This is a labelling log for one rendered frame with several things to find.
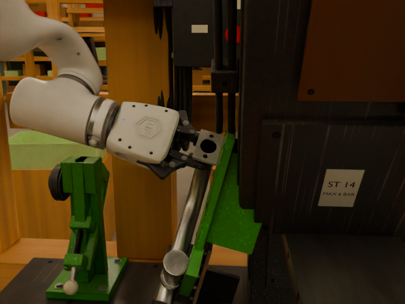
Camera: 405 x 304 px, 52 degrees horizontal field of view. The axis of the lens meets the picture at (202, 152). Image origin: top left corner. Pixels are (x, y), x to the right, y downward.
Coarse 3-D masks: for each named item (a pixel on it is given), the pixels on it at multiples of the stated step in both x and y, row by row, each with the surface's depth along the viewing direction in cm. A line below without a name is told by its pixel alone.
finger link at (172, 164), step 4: (188, 156) 67; (172, 160) 66; (176, 160) 67; (188, 160) 67; (192, 160) 67; (196, 160) 67; (172, 164) 66; (176, 164) 66; (180, 164) 66; (184, 164) 67; (188, 164) 68; (192, 164) 67; (196, 164) 67; (200, 164) 67; (204, 164) 67; (208, 164) 67; (176, 168) 67; (196, 168) 68; (200, 168) 68; (204, 168) 67; (208, 168) 69
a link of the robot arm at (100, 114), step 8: (96, 104) 66; (104, 104) 66; (112, 104) 67; (96, 112) 65; (104, 112) 65; (112, 112) 67; (96, 120) 65; (104, 120) 65; (88, 128) 65; (96, 128) 65; (104, 128) 66; (88, 136) 66; (96, 136) 66; (104, 136) 66; (88, 144) 68; (96, 144) 68; (104, 144) 69
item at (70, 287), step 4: (72, 268) 80; (76, 268) 80; (72, 272) 80; (76, 272) 80; (72, 276) 79; (76, 276) 80; (68, 280) 79; (72, 280) 79; (64, 284) 78; (68, 284) 78; (72, 284) 78; (76, 284) 79; (64, 288) 78; (68, 288) 78; (72, 288) 78; (76, 288) 78; (64, 292) 78; (68, 292) 78; (72, 292) 78; (76, 292) 79
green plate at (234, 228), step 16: (224, 144) 56; (224, 160) 55; (224, 176) 56; (224, 192) 58; (208, 208) 57; (224, 208) 58; (240, 208) 58; (208, 224) 58; (224, 224) 59; (240, 224) 59; (256, 224) 59; (208, 240) 60; (224, 240) 60; (240, 240) 59; (256, 240) 59
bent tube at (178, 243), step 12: (204, 132) 68; (204, 144) 69; (216, 144) 67; (192, 156) 65; (204, 156) 67; (216, 156) 66; (192, 180) 75; (204, 180) 74; (192, 192) 75; (204, 192) 76; (192, 204) 75; (192, 216) 74; (180, 228) 73; (192, 228) 74; (180, 240) 72; (156, 300) 66; (168, 300) 66
